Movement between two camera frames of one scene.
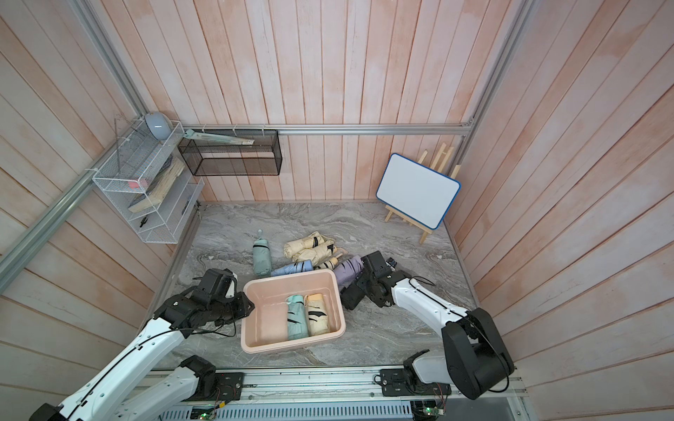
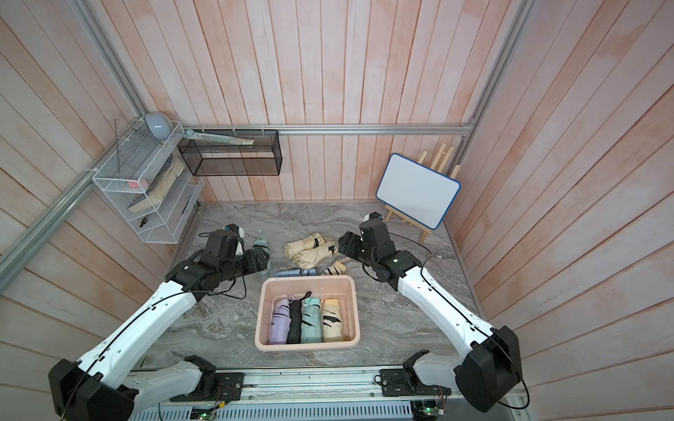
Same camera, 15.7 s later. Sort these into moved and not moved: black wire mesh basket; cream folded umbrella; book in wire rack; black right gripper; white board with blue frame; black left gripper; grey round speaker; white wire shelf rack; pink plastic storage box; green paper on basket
Moved: black left gripper; pink plastic storage box; black right gripper
Not moved: grey round speaker; white wire shelf rack; white board with blue frame; book in wire rack; cream folded umbrella; black wire mesh basket; green paper on basket
